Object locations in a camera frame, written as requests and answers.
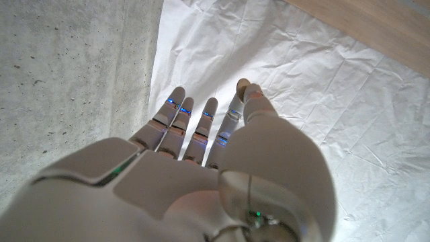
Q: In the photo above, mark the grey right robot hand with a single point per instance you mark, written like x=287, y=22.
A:
x=161, y=195

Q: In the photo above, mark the white wrinkled backdrop sheet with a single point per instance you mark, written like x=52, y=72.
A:
x=285, y=60

